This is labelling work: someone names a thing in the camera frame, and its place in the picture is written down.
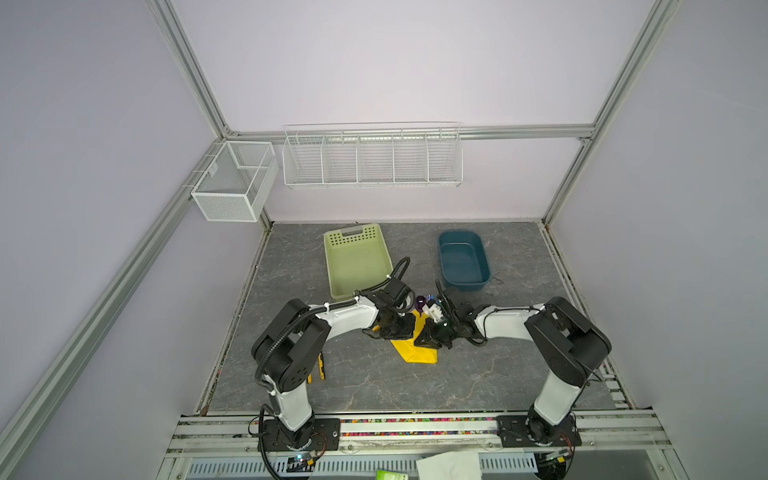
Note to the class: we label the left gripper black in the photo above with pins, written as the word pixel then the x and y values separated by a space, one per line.
pixel 406 333

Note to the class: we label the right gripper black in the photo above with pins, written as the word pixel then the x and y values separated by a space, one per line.
pixel 429 338

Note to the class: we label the yellow paper napkin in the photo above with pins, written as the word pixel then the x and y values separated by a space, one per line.
pixel 407 349

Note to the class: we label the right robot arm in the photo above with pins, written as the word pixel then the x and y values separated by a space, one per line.
pixel 572 347

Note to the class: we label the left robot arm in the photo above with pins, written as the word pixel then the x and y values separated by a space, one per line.
pixel 289 347

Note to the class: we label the teal plastic tray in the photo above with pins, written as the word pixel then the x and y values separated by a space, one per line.
pixel 463 260

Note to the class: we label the light green perforated basket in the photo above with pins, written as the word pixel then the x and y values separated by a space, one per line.
pixel 357 258

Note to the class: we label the yellow black pliers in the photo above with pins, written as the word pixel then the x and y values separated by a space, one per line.
pixel 320 369

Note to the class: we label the white paper sheet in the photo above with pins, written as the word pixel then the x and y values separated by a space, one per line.
pixel 459 465

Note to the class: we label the green small object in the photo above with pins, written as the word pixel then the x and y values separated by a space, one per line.
pixel 388 475

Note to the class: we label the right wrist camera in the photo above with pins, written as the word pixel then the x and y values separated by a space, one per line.
pixel 434 311

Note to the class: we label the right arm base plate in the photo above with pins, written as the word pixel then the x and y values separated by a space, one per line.
pixel 517 431

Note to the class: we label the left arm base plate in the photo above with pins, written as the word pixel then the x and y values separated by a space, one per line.
pixel 317 434

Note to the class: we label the long white wire shelf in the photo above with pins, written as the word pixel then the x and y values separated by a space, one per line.
pixel 389 154

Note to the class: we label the small white wire basket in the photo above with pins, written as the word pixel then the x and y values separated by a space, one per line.
pixel 237 182

